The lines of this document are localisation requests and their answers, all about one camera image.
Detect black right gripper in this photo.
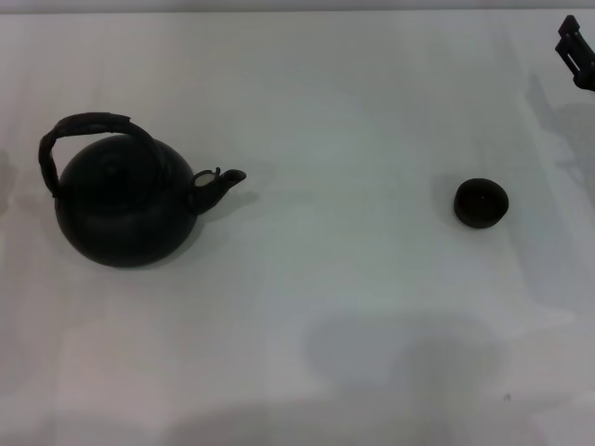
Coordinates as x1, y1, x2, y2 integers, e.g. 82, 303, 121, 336
554, 14, 595, 92

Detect dark round teapot with handle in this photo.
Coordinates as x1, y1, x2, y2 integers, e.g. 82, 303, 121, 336
38, 111, 248, 269

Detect small dark round teacup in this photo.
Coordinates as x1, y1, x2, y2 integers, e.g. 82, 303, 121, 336
453, 177, 509, 230

